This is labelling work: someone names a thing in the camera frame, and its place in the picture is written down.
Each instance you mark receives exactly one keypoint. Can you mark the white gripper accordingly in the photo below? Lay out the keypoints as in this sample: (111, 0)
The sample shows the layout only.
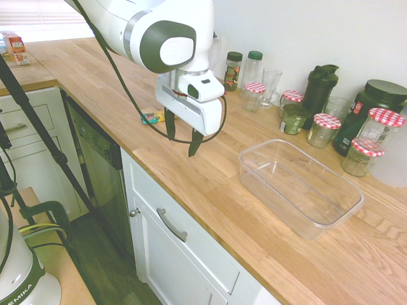
(186, 106)

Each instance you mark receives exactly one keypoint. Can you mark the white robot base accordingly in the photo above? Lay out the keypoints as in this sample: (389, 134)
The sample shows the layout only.
(22, 273)

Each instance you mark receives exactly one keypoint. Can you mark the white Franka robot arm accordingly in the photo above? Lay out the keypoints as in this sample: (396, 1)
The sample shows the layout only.
(159, 31)

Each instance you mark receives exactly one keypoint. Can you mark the teal protein bar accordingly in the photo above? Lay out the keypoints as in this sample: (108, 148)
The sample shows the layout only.
(153, 117)

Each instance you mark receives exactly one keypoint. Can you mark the clear plastic rectangular container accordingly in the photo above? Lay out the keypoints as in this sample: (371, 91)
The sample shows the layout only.
(300, 187)

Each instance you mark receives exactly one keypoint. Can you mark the large black protein tub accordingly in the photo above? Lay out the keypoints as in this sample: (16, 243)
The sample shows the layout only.
(359, 114)

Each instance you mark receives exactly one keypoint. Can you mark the checkered-lid glass jar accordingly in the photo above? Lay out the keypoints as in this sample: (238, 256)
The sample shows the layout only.
(361, 160)
(253, 97)
(380, 130)
(291, 101)
(322, 131)

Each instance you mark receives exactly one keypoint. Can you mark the green-lid spice jar with label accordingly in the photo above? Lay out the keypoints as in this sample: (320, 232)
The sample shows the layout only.
(232, 71)

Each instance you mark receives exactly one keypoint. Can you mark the stainless dishwasher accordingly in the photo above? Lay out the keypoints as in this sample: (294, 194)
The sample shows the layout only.
(95, 159)

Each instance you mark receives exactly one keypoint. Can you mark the green-lid clear plastic bottle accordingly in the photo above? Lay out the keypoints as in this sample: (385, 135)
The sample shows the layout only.
(251, 68)

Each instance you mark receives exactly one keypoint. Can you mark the tall clear glass mug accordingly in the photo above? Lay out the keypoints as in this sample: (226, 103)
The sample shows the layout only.
(270, 89)

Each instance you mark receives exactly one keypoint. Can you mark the jar with green contents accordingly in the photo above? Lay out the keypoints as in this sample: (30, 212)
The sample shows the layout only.
(294, 120)

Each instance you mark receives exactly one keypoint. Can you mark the white cabinet door with knob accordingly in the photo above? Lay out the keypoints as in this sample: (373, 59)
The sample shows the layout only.
(171, 273)

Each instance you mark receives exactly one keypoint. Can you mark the black shaker bottle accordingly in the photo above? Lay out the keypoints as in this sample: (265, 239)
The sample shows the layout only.
(320, 92)

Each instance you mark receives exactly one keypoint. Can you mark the black tripod stand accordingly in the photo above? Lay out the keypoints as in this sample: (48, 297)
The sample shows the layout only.
(35, 133)

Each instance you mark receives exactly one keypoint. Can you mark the black clamp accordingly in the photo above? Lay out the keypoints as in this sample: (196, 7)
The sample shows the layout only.
(54, 216)

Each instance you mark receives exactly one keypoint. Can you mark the white cabinet drawers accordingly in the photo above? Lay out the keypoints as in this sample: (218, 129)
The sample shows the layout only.
(28, 143)

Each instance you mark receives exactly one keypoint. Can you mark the clear drinking glass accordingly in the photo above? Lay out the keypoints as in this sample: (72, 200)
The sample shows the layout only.
(337, 109)

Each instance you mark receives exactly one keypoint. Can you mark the orange tea box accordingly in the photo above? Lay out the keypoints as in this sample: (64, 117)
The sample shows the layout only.
(16, 48)

